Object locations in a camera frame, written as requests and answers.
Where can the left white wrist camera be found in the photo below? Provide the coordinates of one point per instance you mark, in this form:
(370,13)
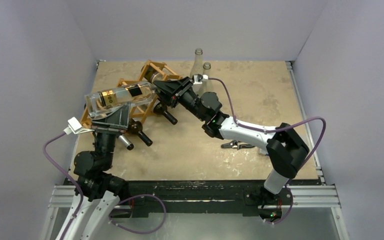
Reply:
(76,128)

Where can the clear bottle front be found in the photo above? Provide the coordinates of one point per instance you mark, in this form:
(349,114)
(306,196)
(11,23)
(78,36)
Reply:
(207,85)

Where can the clear liquor bottle black cap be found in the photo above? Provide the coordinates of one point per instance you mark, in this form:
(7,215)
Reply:
(102,103)

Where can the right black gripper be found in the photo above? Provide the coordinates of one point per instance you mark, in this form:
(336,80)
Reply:
(177,92)

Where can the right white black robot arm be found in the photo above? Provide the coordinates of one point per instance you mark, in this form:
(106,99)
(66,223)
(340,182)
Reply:
(285,148)

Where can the wooden wine rack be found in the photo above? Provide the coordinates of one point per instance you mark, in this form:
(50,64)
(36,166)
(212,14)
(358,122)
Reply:
(143,111)

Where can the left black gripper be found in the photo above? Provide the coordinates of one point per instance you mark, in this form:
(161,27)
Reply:
(118,118)

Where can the clear plastic parts box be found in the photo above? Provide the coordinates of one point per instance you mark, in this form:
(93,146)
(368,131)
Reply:
(263,151)

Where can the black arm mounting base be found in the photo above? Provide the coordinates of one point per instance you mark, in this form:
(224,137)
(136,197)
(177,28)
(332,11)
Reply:
(248,198)

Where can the black pruning shears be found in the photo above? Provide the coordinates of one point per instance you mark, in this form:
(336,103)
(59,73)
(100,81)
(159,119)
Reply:
(235,144)

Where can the dark labelled wine bottle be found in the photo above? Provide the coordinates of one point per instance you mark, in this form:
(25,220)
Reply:
(161,109)

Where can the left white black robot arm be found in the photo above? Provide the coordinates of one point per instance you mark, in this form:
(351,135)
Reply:
(96,191)

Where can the olive green wine bottle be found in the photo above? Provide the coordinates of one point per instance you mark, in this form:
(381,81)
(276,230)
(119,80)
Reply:
(151,74)

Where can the dark bottle in lower rack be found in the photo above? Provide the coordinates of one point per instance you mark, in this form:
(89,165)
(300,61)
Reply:
(136,128)

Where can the tall clear bottle back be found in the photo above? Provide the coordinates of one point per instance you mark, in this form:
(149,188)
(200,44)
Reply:
(197,67)

